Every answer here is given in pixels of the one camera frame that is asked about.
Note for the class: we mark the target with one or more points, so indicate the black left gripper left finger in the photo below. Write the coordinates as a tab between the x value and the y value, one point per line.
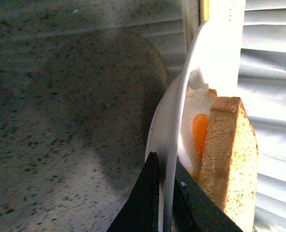
140	212

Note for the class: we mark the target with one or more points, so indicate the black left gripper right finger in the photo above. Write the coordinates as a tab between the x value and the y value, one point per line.
193	210

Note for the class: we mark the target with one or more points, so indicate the bread slice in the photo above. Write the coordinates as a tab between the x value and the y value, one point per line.
229	168

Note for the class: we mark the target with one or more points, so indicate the white round plate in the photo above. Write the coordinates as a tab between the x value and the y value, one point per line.
214	55

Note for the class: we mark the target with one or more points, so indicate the fried egg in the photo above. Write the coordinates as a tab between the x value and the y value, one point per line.
194	124

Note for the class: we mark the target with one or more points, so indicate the yellow bear tray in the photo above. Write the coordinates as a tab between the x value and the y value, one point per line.
194	12

